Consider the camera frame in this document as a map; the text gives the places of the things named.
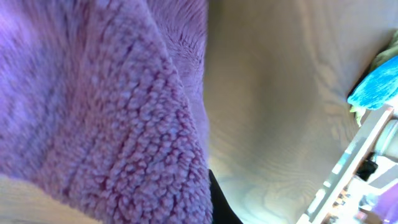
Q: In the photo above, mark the yellow-green microfiber cloth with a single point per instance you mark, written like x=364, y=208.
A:
x=383, y=56

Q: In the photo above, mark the purple microfiber cloth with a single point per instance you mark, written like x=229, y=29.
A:
x=102, y=107

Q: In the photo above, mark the blue microfiber cloth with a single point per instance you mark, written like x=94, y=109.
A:
x=378, y=87

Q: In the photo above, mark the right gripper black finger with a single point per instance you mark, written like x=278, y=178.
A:
x=222, y=212

